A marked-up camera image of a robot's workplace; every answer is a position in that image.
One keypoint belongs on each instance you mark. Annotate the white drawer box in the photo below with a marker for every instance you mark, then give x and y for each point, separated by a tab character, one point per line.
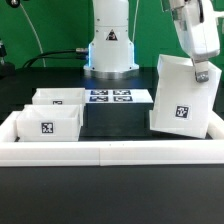
50	123
61	96

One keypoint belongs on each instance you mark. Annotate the black raised platform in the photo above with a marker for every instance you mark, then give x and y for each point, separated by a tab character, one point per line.
121	122

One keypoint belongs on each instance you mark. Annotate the white drawer cabinet frame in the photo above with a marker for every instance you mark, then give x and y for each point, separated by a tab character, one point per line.
182	105

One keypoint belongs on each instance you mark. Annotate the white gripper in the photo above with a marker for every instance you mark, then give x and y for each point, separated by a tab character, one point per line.
196	26

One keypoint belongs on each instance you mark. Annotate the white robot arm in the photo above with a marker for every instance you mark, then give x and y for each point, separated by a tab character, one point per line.
111	52

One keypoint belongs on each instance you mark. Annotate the black stand at left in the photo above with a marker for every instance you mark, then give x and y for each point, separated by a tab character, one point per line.
6	68

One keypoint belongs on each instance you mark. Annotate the white marker plate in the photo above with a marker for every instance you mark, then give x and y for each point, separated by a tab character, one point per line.
118	96

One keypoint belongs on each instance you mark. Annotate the white U-shaped fence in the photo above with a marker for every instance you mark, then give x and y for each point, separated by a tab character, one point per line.
111	153

